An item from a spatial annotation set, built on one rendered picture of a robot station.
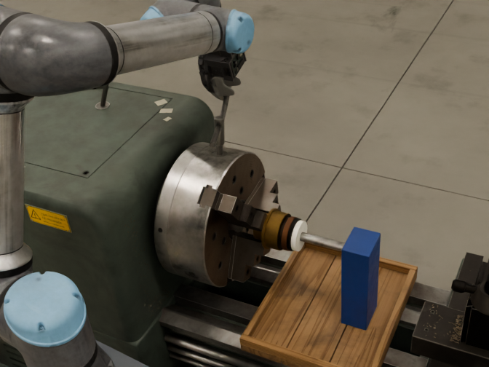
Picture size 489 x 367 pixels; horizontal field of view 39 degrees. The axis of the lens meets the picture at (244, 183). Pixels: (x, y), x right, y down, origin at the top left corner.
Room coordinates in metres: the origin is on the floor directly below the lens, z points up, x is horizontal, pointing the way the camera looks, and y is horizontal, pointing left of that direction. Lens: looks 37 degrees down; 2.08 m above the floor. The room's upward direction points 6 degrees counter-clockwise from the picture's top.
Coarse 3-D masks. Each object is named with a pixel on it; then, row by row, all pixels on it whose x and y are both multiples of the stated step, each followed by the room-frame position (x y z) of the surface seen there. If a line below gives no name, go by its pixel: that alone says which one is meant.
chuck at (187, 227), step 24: (192, 168) 1.20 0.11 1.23; (216, 168) 1.19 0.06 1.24; (240, 168) 1.23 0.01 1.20; (192, 192) 1.15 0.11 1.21; (240, 192) 1.22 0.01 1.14; (192, 216) 1.11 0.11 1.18; (216, 216) 1.12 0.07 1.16; (168, 240) 1.11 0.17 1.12; (192, 240) 1.08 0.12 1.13; (216, 240) 1.11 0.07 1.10; (192, 264) 1.08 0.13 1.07; (216, 264) 1.10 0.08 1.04
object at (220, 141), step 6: (216, 120) 1.25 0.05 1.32; (222, 120) 1.25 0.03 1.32; (216, 126) 1.25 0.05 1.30; (222, 126) 1.25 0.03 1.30; (222, 132) 1.24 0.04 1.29; (222, 138) 1.24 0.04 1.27; (216, 144) 1.24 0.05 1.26; (222, 144) 1.24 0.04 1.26; (216, 150) 1.24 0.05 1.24; (222, 150) 1.24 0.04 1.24
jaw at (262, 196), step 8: (264, 176) 1.33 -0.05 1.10; (264, 184) 1.28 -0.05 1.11; (272, 184) 1.28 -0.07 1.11; (256, 192) 1.26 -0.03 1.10; (264, 192) 1.26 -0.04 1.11; (272, 192) 1.27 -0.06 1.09; (248, 200) 1.24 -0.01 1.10; (256, 200) 1.23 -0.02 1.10; (264, 200) 1.23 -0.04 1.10; (272, 200) 1.22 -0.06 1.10; (256, 208) 1.21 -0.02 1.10; (264, 208) 1.20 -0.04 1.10; (272, 208) 1.20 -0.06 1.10; (280, 208) 1.21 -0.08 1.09
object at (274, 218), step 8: (272, 216) 1.15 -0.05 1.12; (280, 216) 1.14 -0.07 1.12; (288, 216) 1.16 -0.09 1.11; (264, 224) 1.13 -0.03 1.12; (272, 224) 1.13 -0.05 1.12; (280, 224) 1.12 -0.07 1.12; (288, 224) 1.12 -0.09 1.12; (256, 232) 1.14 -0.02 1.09; (264, 232) 1.12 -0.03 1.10; (272, 232) 1.11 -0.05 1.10; (280, 232) 1.11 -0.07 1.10; (288, 232) 1.11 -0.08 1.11; (264, 240) 1.12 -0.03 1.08; (272, 240) 1.11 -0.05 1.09; (280, 240) 1.11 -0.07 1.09; (288, 240) 1.10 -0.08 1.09; (280, 248) 1.12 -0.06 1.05; (288, 248) 1.10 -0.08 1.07
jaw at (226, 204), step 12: (204, 192) 1.14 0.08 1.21; (216, 192) 1.13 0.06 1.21; (204, 204) 1.12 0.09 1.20; (216, 204) 1.13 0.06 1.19; (228, 204) 1.12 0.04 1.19; (240, 204) 1.13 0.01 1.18; (228, 216) 1.12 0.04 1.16; (240, 216) 1.12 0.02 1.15; (252, 216) 1.13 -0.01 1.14; (264, 216) 1.14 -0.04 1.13; (252, 228) 1.13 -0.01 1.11
